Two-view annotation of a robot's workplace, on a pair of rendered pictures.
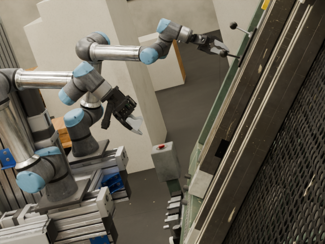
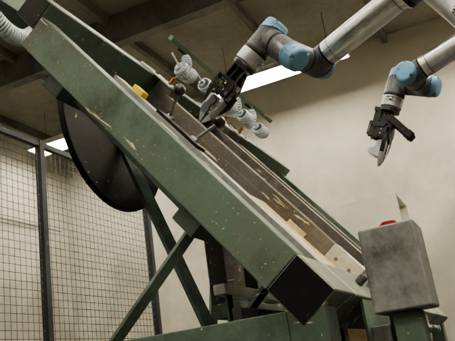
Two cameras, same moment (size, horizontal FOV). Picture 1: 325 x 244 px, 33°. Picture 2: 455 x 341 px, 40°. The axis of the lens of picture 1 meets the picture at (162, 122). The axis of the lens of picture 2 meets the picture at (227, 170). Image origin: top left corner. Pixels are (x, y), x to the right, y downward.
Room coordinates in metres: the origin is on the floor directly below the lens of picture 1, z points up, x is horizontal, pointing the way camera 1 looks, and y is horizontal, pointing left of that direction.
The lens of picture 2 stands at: (4.30, -0.02, 0.67)
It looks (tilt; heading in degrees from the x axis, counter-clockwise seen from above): 18 degrees up; 191
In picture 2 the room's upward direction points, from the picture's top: 8 degrees counter-clockwise
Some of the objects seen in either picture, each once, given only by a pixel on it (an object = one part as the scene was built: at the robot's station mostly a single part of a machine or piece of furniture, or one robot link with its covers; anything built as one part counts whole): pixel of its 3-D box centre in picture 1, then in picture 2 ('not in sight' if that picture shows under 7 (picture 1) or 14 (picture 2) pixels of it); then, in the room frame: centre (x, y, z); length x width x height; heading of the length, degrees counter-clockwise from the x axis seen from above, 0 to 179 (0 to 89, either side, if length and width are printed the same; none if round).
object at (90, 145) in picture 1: (83, 143); not in sight; (2.90, 0.45, 1.09); 0.15 x 0.15 x 0.10
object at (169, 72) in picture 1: (158, 60); not in sight; (7.76, -0.21, 0.36); 0.58 x 0.45 x 0.72; 79
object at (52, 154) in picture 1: (49, 162); not in sight; (2.41, 0.55, 1.20); 0.13 x 0.12 x 0.14; 155
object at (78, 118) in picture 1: (77, 122); not in sight; (2.90, 0.44, 1.20); 0.13 x 0.12 x 0.14; 149
